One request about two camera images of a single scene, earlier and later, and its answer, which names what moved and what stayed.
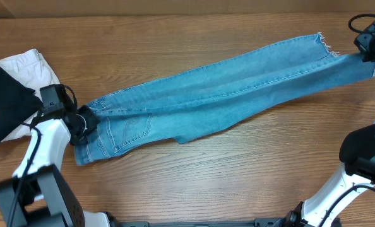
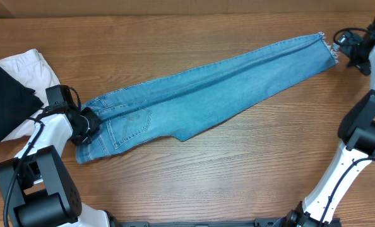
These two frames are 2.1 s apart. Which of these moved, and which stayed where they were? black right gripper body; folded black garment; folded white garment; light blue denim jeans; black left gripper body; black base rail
Moved: light blue denim jeans; black right gripper body
Stayed: black left gripper body; folded black garment; black base rail; folded white garment
